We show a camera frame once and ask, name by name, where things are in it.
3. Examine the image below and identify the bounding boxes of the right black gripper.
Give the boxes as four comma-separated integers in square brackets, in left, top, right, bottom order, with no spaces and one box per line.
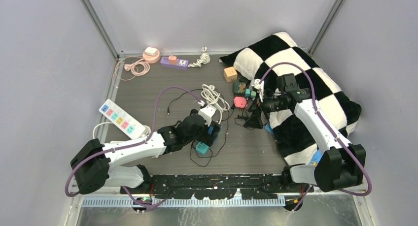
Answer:
[244,91,288,129]

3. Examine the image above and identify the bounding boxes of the pink plug adapter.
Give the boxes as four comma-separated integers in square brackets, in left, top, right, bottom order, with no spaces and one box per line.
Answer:
[233,97,248,109]

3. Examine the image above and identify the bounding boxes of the blue cube socket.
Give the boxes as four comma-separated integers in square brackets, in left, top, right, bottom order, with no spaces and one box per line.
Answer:
[207,125,221,146]

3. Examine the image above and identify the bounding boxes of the teal usb power strip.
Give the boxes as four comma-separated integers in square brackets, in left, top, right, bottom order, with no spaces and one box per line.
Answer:
[195,142,210,156]

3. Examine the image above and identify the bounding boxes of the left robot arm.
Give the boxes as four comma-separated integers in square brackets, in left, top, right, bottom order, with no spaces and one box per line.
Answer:
[69,105,220,194]

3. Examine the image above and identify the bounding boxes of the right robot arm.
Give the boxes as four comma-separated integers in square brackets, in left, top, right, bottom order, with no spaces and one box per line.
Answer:
[250,74,370,192]

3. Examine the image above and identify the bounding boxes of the dark green cube socket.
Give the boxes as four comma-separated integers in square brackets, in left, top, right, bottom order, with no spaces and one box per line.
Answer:
[232,81,246,95]

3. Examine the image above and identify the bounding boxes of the orange cube socket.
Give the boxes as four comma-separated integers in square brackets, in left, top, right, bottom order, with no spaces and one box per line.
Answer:
[223,66,238,83]

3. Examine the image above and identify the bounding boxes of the orange small plug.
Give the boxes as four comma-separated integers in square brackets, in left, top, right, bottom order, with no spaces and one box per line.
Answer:
[168,55,177,64]

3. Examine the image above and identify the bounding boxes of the pink round socket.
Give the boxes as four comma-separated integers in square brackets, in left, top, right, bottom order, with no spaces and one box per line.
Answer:
[142,49,161,64]

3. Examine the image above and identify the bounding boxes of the small teal adapters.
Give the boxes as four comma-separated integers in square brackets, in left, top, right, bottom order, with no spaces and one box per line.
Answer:
[244,88,257,100]

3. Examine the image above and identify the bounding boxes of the checkered black white pillow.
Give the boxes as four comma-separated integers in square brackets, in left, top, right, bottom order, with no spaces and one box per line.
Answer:
[220,32,362,165]

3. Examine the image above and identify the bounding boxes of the purple power strip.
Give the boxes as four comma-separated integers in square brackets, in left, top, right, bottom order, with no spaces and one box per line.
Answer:
[160,56,189,70]

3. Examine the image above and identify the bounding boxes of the white colourful power strip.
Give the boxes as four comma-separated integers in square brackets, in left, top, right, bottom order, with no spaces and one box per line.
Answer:
[99,99,148,139]

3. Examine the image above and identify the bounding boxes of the white charger block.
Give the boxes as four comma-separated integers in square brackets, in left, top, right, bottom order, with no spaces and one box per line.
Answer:
[143,47,159,56]

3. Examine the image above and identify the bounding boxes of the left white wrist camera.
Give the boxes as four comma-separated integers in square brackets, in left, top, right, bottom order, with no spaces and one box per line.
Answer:
[198,104,217,126]

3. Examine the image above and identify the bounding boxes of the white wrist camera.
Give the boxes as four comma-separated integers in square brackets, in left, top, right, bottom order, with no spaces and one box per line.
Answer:
[198,104,217,126]
[249,79,264,94]

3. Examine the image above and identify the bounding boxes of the white thick coiled cable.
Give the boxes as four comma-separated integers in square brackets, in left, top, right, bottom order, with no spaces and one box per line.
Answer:
[200,84,231,124]

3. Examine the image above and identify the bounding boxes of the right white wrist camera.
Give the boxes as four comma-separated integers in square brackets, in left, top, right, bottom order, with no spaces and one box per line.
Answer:
[249,79,264,94]

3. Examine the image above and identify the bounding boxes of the black thin cable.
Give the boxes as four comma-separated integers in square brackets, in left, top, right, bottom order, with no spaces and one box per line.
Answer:
[166,88,269,168]

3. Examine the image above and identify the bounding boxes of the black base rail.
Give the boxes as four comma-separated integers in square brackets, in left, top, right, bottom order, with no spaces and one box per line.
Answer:
[128,173,309,200]

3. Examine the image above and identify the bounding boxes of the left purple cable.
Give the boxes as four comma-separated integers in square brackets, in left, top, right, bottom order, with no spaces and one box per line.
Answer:
[65,85,207,213]

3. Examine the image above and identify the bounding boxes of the purple cable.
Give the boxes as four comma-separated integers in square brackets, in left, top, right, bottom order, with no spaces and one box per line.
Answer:
[259,62,373,212]
[65,85,207,213]

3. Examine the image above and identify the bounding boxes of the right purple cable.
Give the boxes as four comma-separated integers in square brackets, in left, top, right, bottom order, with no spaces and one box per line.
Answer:
[259,62,373,212]

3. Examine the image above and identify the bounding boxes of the pink coiled cable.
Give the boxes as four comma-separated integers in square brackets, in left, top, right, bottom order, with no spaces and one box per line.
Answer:
[112,56,151,88]

